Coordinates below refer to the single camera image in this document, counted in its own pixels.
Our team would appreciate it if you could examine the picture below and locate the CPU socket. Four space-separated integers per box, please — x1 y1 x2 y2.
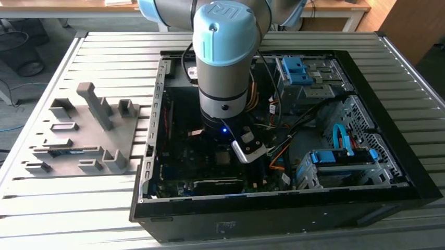
212 148 234 169

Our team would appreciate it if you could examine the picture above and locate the dark green motherboard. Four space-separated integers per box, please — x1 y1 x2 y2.
155 114 292 197

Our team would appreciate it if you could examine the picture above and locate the black graphics card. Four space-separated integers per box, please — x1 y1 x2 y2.
193 178 245 196

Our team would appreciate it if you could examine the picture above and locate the black RAM slot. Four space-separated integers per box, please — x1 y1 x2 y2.
256 158 269 186

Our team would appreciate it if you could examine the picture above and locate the grey power supply unit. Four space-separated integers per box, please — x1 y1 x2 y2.
163 60 202 117

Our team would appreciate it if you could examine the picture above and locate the grey parts rack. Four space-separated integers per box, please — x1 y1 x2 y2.
20 82 142 178

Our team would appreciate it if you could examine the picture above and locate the grey metal disk bay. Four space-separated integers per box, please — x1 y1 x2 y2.
294 149 401 191
274 56 356 115

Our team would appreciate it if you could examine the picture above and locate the blue disk carrier with disk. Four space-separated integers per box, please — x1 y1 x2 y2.
308 148 380 165

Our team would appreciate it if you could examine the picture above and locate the black PC case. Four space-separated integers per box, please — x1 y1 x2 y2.
129 49 444 244

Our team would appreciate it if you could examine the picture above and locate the RAM stick blue label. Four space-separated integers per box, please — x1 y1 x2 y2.
34 146 98 157

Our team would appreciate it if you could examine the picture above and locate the black wheeled bin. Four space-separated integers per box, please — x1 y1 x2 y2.
0 18 50 78

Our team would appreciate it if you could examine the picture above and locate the wooden cabinet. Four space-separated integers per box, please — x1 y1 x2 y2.
355 0 445 67

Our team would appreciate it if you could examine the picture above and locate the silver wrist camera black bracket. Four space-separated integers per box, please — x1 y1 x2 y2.
230 126 269 164

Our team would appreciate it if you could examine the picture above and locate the multicolour power wire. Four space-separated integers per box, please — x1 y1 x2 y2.
260 122 292 130

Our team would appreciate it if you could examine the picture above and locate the orange flat wire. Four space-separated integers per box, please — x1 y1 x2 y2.
269 144 292 171

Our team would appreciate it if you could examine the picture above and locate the black camera cable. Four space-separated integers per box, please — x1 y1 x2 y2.
181 43 196 85

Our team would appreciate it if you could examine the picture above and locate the black cable bundle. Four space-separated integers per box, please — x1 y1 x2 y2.
286 94 351 139

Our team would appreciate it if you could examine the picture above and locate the blue flat wire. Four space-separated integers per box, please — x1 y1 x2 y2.
333 123 356 156

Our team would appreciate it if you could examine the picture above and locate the wooden desk white frame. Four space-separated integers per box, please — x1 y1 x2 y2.
0 0 372 32

